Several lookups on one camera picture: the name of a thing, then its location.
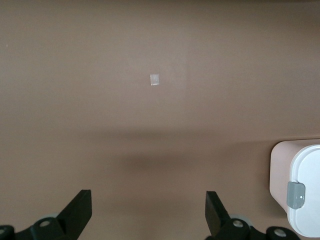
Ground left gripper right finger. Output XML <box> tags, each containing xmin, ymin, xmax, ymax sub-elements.
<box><xmin>205</xmin><ymin>190</ymin><xmax>269</xmax><ymax>240</ymax></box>

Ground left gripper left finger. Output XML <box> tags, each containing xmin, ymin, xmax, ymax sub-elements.
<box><xmin>14</xmin><ymin>189</ymin><xmax>93</xmax><ymax>240</ymax></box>

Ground white box lid grey clips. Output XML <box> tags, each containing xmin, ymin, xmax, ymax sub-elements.
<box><xmin>285</xmin><ymin>144</ymin><xmax>320</xmax><ymax>237</ymax></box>

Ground translucent plastic box base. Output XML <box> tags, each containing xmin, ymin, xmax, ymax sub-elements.
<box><xmin>269</xmin><ymin>140</ymin><xmax>320</xmax><ymax>219</ymax></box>

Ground brown paper table cover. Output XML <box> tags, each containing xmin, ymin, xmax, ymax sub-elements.
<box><xmin>0</xmin><ymin>0</ymin><xmax>320</xmax><ymax>240</ymax></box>

